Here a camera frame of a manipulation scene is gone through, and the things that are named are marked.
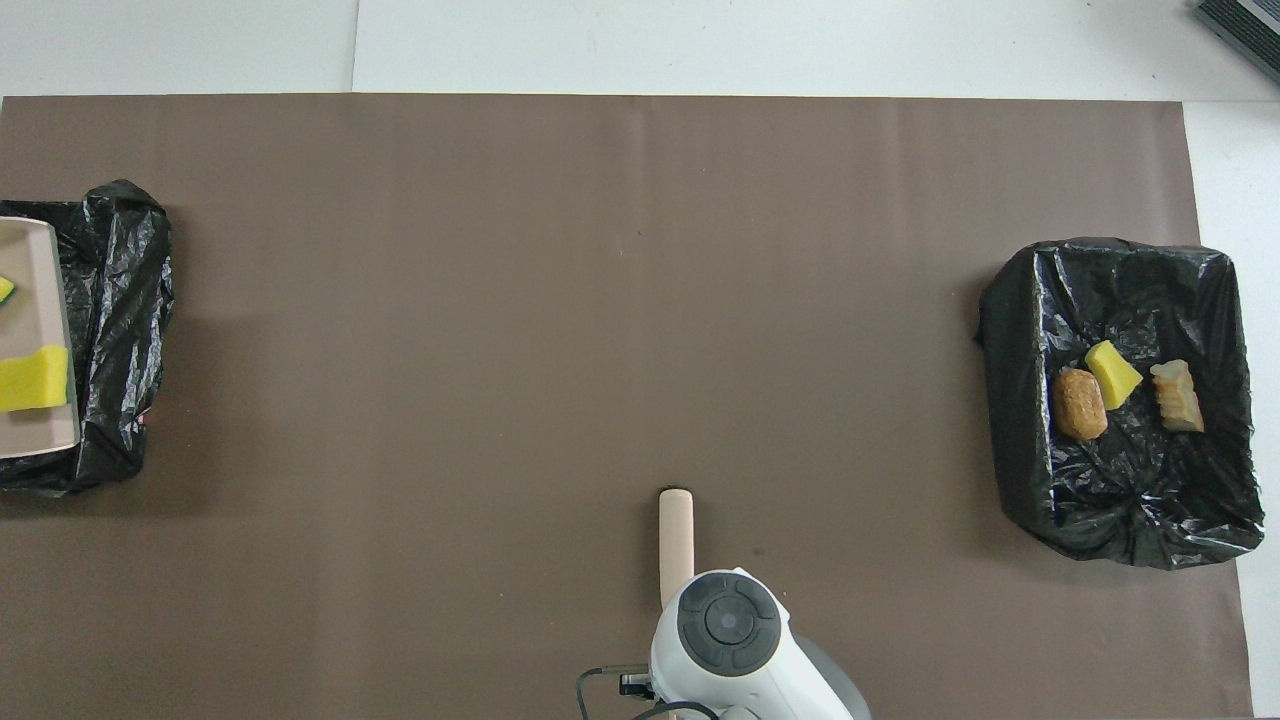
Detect pink plastic dustpan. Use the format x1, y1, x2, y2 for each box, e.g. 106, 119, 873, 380
0, 217, 81, 461

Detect notched yellow sponge piece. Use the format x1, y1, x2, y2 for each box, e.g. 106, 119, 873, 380
0, 345, 71, 413

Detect black bag lined bin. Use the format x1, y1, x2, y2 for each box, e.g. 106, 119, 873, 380
978, 237, 1266, 571
0, 180, 173, 491

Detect small yellow sponge wedge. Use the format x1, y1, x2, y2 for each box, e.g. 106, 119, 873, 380
1085, 340, 1143, 411

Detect pale bread chunk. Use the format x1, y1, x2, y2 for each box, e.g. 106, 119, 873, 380
1150, 360, 1206, 434

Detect dark ribbed box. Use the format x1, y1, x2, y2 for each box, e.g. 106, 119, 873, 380
1190, 0, 1280, 86

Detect brown fried bun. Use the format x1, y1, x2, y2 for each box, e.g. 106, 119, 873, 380
1053, 367, 1109, 442

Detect brown table mat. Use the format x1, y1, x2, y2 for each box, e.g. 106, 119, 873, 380
0, 95, 1256, 720

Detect beige brush black bristles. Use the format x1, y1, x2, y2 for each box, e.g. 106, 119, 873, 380
658, 487, 695, 611

